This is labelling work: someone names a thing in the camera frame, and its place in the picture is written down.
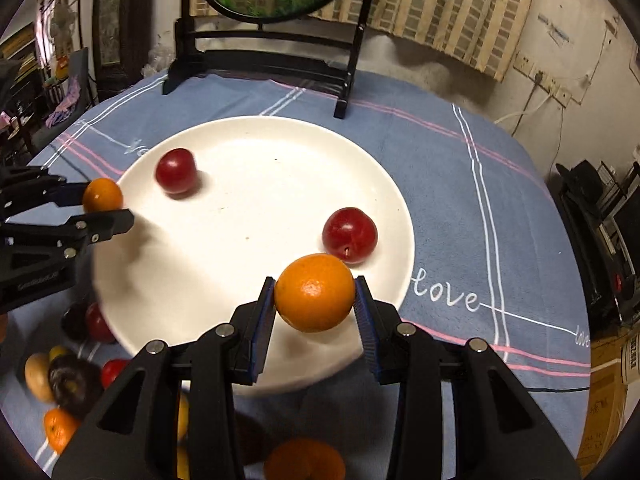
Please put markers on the red plum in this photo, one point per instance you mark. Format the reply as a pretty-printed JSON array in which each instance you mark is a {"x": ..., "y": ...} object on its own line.
[
  {"x": 175, "y": 171},
  {"x": 349, "y": 235}
]

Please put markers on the red tomato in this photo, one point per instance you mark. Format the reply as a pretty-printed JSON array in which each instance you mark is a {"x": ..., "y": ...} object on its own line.
[
  {"x": 100, "y": 322},
  {"x": 114, "y": 372}
]

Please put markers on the cardboard box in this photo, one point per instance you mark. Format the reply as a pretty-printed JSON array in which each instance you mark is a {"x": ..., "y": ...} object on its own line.
[{"x": 607, "y": 400}]

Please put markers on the small orange tangerine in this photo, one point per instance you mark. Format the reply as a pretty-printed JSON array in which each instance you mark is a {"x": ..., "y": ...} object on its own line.
[{"x": 102, "y": 196}]

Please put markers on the small yellow fruit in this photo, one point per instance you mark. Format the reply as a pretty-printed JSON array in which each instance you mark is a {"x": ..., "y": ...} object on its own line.
[{"x": 59, "y": 353}]

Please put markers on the pale tan round fruit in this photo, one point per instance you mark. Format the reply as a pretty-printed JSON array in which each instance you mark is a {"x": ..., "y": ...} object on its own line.
[{"x": 39, "y": 377}]

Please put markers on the dark purple fruit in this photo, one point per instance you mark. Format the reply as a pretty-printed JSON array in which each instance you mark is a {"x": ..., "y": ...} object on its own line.
[{"x": 75, "y": 385}]

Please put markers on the dark wooden framed painting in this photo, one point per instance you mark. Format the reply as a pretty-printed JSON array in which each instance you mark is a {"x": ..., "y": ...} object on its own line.
[{"x": 117, "y": 20}]

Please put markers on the blue striped tablecloth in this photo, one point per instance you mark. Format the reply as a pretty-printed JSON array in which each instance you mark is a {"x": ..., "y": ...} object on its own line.
[{"x": 450, "y": 200}]

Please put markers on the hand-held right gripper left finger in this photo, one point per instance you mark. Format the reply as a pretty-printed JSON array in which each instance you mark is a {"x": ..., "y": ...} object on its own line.
[{"x": 262, "y": 330}]

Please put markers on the black hat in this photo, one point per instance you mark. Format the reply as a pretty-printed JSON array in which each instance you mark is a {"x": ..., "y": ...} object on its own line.
[{"x": 582, "y": 180}]

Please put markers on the dark plum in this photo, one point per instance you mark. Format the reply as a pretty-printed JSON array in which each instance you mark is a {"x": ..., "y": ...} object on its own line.
[{"x": 75, "y": 322}]

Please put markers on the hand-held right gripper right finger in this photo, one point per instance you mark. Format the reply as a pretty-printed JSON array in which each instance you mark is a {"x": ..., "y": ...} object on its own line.
[{"x": 366, "y": 330}]

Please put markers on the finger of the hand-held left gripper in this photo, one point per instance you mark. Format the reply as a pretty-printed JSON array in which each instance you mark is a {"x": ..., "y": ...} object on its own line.
[
  {"x": 65, "y": 194},
  {"x": 112, "y": 222}
]

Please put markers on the black equipment rack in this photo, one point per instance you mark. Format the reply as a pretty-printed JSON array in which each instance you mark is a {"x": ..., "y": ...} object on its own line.
[{"x": 607, "y": 260}]

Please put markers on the white wall socket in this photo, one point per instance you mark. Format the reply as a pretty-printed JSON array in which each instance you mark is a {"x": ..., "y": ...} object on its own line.
[{"x": 523, "y": 64}]

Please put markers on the beige brick-pattern curtain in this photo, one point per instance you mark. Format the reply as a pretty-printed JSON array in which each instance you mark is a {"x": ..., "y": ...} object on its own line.
[{"x": 440, "y": 5}]

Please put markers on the round screen on black stand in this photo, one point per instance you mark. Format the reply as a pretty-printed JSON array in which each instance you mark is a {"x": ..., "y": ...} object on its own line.
[{"x": 260, "y": 65}]

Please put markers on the white ceramic plate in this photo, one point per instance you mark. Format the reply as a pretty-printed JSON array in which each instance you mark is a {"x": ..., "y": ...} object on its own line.
[{"x": 240, "y": 240}]

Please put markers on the white wall power strip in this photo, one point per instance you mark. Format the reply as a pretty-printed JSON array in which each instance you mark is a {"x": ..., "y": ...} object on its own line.
[{"x": 552, "y": 87}]

